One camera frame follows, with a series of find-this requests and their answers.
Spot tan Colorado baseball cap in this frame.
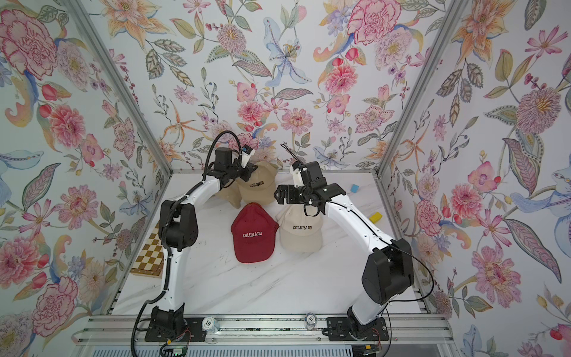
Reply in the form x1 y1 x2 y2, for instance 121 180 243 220
236 162 277 205

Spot cream Colorado baseball cap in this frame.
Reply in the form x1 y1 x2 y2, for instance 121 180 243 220
277 205 324 253

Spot maroon cap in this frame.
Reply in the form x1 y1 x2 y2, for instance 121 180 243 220
230 202 279 264

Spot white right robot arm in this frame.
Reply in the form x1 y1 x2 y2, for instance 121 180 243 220
274 161 414 328

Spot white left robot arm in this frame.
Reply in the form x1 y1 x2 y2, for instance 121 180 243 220
148 146 257 338

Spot yellow foam block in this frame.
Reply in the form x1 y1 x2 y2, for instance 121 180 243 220
369 212 383 224

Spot wooden chessboard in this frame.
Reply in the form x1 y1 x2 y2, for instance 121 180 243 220
129 223 164 278

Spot green circuit board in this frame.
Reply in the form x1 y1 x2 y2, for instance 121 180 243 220
159 345 187 357

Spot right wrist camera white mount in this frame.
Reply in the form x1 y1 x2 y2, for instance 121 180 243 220
289 162 309 187

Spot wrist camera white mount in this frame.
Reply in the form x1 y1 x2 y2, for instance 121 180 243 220
240 144 256 168
289 162 309 187

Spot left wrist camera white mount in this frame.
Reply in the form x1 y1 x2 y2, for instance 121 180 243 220
240 144 256 168

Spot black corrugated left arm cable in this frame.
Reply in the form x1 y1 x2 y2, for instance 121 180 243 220
130 130 244 357

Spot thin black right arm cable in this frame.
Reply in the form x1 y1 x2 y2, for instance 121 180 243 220
280 142 436 357

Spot aluminium corner frame post left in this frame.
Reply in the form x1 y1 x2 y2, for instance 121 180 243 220
62 0 173 179

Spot aluminium corner frame post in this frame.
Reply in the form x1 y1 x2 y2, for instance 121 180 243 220
374 1 466 179
62 0 173 179

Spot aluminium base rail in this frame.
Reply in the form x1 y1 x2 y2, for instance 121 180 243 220
71 312 454 347

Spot aluminium corner frame post right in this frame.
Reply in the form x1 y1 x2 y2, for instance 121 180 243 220
374 1 466 179

